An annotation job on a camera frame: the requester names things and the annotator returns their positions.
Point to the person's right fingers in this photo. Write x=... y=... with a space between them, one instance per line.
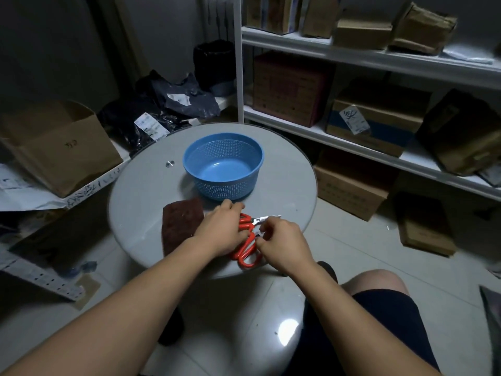
x=267 y=227

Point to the person's dark shorts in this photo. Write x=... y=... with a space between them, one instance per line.
x=391 y=321

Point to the black plastic parcel bags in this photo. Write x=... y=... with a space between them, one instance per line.
x=176 y=97

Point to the brown and blue cardboard box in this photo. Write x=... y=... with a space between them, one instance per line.
x=375 y=125

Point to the small brown cardboard box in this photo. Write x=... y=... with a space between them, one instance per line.
x=424 y=227

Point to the black table foot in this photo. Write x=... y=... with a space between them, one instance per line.
x=328 y=269
x=172 y=328

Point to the person's knee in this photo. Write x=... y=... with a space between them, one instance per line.
x=374 y=279

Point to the person's left forearm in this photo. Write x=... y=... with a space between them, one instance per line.
x=117 y=321

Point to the person's left hand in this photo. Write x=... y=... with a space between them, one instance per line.
x=221 y=231

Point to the person's right hand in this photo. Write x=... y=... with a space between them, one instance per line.
x=285 y=246

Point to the brown cardboard scrap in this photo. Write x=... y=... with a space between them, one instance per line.
x=87 y=289

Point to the white perforated shelf beam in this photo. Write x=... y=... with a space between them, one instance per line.
x=39 y=276

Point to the white paper sheets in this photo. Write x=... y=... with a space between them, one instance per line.
x=23 y=191

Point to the crumpled brown cardboard parcel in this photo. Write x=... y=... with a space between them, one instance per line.
x=424 y=29

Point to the blue plastic basket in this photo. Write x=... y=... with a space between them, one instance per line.
x=223 y=164

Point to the dark brown crumpled box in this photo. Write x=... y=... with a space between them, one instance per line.
x=462 y=133

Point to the open brown cardboard box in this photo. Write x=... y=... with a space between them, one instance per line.
x=66 y=152

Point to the person's left fingers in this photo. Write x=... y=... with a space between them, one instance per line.
x=233 y=209

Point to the brown scouring pad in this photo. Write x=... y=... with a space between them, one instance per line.
x=181 y=223

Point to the printed tall cardboard box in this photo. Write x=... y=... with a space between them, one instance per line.
x=274 y=13

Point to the plain tall cardboard box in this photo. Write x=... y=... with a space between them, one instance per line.
x=319 y=17

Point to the dark red printed box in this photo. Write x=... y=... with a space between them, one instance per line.
x=289 y=88

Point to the large printed cardboard box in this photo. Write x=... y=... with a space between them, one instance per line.
x=348 y=187

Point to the person's right forearm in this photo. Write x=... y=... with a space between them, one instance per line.
x=352 y=328

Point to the white metal shelf rack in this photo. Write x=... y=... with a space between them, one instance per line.
x=391 y=62

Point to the black waste bin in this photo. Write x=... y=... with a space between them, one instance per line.
x=213 y=62

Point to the flat brown cardboard box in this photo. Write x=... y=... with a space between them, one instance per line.
x=362 y=35

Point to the white plastic mailer bag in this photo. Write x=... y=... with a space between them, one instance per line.
x=467 y=54

